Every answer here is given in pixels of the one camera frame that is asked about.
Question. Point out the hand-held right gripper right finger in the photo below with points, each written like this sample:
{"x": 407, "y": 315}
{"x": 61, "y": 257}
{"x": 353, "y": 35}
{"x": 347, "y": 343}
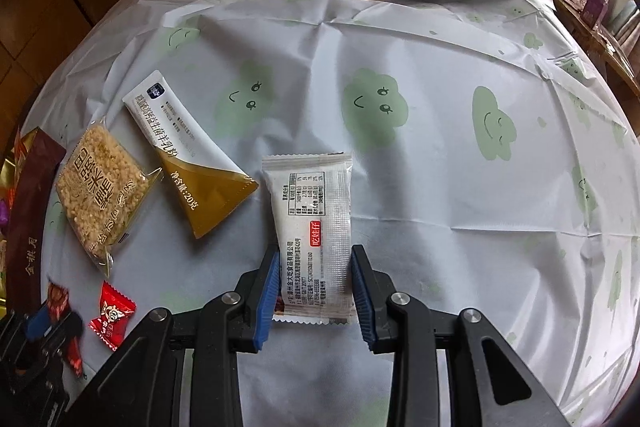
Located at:
{"x": 362, "y": 302}

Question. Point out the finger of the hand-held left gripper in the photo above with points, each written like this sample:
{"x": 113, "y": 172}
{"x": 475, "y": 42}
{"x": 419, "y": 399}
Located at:
{"x": 65, "y": 329}
{"x": 37, "y": 324}

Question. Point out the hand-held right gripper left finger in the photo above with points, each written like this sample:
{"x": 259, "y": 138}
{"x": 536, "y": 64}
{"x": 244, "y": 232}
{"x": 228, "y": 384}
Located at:
{"x": 265, "y": 302}

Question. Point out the maroon box with gold inside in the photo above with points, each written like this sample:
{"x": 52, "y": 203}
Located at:
{"x": 30, "y": 227}

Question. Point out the white snack packet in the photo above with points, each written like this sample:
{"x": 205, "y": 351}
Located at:
{"x": 310, "y": 207}

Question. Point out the white and gold powder sachet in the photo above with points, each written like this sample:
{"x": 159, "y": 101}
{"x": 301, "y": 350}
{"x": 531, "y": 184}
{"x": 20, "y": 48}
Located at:
{"x": 175, "y": 127}

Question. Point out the small red candy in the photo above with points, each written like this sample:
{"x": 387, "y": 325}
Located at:
{"x": 111, "y": 313}

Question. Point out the white tablecloth with green clouds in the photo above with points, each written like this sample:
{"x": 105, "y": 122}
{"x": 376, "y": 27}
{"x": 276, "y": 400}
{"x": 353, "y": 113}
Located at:
{"x": 450, "y": 232}

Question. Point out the clear puffed rice cake packet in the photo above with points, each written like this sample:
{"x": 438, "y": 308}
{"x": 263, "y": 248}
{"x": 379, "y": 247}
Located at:
{"x": 97, "y": 192}

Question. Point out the wooden side desk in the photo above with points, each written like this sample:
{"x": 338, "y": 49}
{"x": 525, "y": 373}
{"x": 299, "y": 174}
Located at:
{"x": 615, "y": 52}

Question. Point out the purple box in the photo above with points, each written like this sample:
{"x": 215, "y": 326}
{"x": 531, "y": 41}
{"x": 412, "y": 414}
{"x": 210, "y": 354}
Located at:
{"x": 597, "y": 4}

